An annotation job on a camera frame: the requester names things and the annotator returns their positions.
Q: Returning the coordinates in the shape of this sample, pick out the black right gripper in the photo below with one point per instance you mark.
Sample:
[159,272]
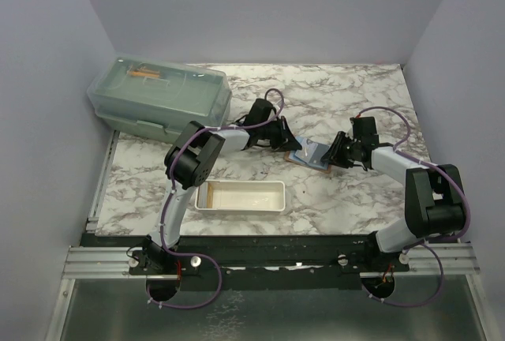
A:
[335,147]

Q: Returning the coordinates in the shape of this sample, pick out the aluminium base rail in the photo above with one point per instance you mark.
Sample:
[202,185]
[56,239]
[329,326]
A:
[113,263]

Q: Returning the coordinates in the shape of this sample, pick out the green translucent storage box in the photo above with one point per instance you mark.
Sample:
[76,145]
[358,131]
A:
[156,100]

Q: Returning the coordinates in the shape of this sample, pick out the tan leather card holder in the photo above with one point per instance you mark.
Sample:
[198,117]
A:
[319,166]

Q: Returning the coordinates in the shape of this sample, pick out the white plastic tray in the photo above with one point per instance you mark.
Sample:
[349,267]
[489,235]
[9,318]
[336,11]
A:
[234,197]

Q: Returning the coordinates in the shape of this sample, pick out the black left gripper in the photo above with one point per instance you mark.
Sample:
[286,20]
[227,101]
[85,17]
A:
[285,140]

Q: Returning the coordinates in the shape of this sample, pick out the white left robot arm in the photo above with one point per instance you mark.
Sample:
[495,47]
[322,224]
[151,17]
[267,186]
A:
[191,158]

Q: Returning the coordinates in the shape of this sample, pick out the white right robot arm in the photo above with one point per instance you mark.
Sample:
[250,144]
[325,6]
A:
[435,204]

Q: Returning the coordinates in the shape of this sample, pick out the stack of cards in tray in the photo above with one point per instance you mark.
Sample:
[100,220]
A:
[205,196]

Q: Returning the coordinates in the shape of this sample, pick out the white card with emblem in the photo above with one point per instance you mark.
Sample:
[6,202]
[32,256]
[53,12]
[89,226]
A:
[310,150]

